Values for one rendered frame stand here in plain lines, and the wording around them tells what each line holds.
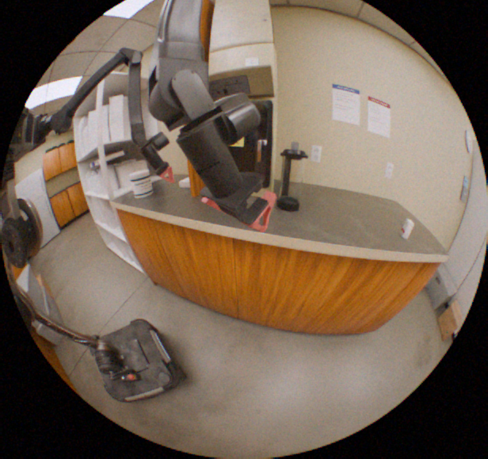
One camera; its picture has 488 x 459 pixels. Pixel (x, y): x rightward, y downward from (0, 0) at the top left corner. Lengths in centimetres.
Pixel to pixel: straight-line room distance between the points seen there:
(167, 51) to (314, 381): 144
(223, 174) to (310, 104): 100
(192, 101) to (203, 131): 4
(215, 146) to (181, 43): 14
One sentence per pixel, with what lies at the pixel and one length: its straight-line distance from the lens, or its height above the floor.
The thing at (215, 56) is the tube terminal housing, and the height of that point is 168.
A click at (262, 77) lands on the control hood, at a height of 147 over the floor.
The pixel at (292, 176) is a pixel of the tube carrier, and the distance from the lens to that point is 54.
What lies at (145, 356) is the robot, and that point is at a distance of 111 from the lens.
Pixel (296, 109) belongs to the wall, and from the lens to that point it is 111.
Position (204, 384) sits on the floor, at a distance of 122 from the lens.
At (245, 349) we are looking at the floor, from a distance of 121.
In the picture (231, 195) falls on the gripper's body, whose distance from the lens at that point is 21.
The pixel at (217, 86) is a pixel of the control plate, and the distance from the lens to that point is 70.
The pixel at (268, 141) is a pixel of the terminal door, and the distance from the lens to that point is 64.
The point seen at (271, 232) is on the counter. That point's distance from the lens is 44.
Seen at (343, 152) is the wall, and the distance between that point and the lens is 115.
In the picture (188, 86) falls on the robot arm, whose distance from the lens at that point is 17.
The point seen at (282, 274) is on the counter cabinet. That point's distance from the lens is 60.
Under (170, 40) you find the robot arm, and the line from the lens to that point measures 20.
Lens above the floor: 119
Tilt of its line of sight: 28 degrees down
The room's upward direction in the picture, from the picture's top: straight up
